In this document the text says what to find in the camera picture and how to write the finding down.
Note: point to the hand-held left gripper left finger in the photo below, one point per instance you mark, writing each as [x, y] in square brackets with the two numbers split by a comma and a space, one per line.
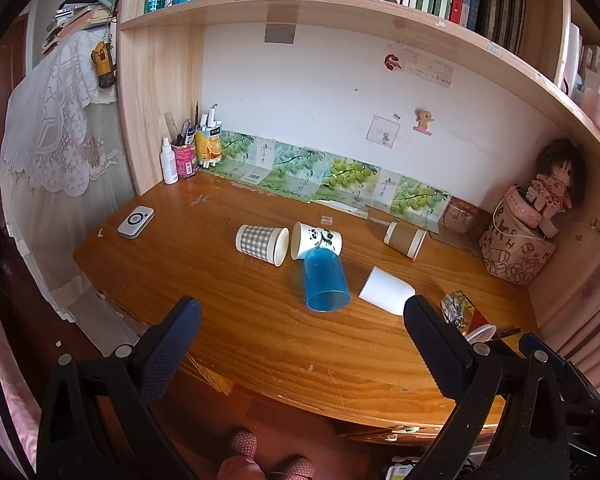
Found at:
[167, 345]

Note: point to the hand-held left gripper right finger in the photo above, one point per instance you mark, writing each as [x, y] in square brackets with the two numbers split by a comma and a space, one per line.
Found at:
[435, 345]

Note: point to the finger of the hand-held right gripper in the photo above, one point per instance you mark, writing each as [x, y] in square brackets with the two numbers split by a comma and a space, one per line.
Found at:
[532, 342]

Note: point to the colourful printed paper cup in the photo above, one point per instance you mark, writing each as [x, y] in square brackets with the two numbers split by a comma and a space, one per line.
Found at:
[462, 310]

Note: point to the plain white paper cup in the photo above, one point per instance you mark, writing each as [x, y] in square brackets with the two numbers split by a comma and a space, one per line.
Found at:
[385, 290]

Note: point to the brown paper cup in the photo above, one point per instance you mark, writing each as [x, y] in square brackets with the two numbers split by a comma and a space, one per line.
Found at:
[402, 237]

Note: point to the blue plastic cup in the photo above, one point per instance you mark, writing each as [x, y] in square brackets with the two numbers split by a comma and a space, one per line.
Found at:
[325, 280]

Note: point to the grey checkered paper cup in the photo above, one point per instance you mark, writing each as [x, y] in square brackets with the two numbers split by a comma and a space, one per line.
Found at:
[260, 242]

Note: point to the panda print paper cup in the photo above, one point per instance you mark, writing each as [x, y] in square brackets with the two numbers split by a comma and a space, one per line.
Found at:
[315, 240]

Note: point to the letter print fabric basket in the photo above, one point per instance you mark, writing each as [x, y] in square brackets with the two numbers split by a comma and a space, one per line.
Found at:
[515, 252]

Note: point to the pink slipper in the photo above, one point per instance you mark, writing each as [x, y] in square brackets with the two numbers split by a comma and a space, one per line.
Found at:
[297, 469]
[244, 444]

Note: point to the white flat electronic device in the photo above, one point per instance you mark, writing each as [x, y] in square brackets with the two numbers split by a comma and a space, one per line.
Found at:
[136, 221]

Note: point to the clear plastic jar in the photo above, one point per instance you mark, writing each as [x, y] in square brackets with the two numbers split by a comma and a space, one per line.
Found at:
[462, 216]

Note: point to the pink round box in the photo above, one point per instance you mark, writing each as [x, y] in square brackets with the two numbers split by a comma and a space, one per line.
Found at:
[522, 207]

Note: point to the rag doll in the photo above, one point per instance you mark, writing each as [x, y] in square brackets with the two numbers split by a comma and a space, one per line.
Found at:
[555, 180]

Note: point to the pink cloth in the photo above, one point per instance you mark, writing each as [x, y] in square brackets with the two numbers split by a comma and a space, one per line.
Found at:
[5, 385]

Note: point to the white spray bottle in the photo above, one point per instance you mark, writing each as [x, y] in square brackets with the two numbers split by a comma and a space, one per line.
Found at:
[169, 165]

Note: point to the pink pen holder can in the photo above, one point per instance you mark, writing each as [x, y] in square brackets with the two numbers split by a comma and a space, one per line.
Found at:
[184, 160]

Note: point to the grape print cardboard strip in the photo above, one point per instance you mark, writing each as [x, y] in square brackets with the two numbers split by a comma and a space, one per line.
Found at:
[340, 172]

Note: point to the yellow carton pen holder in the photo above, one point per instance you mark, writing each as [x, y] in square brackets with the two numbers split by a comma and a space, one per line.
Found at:
[209, 147]

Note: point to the clear ruler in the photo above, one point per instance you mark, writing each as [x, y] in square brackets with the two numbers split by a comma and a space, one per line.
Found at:
[169, 126]

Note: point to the wooden bookshelf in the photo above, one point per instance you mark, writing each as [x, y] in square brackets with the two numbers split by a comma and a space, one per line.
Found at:
[155, 110]

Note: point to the white lace cloth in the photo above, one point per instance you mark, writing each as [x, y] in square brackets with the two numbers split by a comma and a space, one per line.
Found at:
[55, 130]

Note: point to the white bottles on shelf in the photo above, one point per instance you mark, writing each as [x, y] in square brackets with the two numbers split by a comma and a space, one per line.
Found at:
[592, 85]

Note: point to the grey tape patch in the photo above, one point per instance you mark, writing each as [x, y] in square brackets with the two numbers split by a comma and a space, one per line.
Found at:
[280, 34]

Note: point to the pile of papers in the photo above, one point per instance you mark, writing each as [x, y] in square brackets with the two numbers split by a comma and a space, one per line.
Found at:
[75, 22]

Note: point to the pink wall note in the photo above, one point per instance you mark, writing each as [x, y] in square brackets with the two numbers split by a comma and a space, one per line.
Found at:
[382, 131]

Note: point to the cartoon wall sticker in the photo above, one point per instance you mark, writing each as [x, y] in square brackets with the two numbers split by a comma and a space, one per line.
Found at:
[424, 121]

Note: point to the red wall sticker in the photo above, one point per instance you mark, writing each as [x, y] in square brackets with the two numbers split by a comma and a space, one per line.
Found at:
[393, 61]

